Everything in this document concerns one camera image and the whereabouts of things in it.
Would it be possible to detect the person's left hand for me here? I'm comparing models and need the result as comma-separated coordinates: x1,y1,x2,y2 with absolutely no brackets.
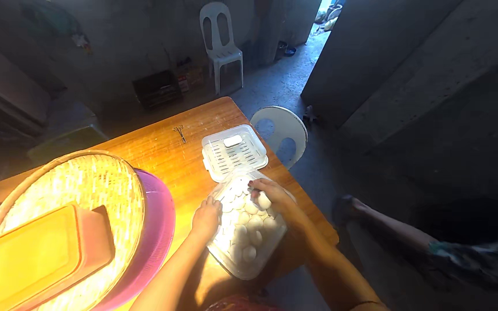
192,196,223,243

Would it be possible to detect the person's right hand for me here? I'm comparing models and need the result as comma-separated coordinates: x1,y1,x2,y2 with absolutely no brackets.
248,178,300,217

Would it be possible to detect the brown wooden table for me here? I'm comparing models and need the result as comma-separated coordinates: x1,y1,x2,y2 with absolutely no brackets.
0,96,339,311

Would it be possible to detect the pile of white eggs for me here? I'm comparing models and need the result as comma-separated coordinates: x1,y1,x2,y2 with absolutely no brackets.
216,175,281,263

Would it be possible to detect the clear plastic egg container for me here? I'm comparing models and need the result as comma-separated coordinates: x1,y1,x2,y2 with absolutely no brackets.
206,167,297,280

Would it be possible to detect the grey door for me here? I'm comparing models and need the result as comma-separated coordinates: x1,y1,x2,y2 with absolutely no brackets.
301,0,464,129

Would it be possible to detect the person's body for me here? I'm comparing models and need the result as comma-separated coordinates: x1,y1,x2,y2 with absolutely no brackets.
205,295,282,311

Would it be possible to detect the clear slotted plastic container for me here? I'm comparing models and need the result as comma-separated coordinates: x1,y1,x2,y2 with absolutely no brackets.
201,124,269,183

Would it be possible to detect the orange container with yellow lid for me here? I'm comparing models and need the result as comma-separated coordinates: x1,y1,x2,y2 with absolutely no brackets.
0,204,116,311

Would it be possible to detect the round woven bamboo tray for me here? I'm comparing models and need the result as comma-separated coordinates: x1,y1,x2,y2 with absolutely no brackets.
0,149,146,311

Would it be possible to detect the large pink plastic basin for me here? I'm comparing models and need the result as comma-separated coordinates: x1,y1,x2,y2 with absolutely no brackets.
91,168,176,311

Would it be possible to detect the person's left forearm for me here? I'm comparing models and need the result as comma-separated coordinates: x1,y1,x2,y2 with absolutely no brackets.
129,233,212,311

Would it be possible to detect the white plastic chair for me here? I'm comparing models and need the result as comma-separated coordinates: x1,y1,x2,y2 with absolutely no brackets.
199,2,244,96
249,106,309,170

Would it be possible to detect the brown cardboard box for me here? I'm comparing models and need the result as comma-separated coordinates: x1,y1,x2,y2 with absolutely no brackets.
177,63,205,93

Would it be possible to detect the person's right forearm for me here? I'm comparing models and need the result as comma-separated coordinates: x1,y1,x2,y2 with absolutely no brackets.
283,206,391,311

